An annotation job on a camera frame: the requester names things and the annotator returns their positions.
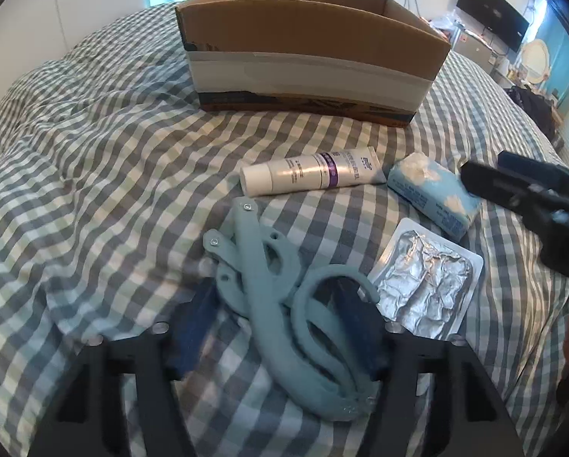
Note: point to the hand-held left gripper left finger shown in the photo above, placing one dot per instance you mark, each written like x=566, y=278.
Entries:
x=195, y=328

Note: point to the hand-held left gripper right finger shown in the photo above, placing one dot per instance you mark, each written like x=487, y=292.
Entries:
x=358, y=328

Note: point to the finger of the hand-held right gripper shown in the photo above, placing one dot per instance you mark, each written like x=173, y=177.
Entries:
x=494, y=182
x=522, y=162

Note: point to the blue tissue packet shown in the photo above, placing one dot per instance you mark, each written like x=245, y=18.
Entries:
x=432, y=190

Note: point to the light blue folding hanger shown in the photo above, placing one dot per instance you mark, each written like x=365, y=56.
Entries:
x=265, y=304

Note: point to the brown cardboard box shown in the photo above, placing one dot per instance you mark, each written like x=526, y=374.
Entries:
x=313, y=66

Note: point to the dark clothes pile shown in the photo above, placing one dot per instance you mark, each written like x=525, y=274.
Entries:
x=534, y=109

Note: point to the silver foil blister pack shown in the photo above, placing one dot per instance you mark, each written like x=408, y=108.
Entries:
x=427, y=281

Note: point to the oval white mirror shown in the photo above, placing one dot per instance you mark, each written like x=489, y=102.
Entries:
x=534, y=62

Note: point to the light blue curtain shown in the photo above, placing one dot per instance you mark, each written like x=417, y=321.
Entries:
x=563, y=66

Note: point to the black flat screen television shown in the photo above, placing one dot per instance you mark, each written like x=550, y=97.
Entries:
x=494, y=12

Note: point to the white cream tube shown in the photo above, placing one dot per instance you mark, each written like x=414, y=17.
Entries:
x=308, y=170

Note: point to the checked blanket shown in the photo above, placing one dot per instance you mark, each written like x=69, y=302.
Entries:
x=99, y=176

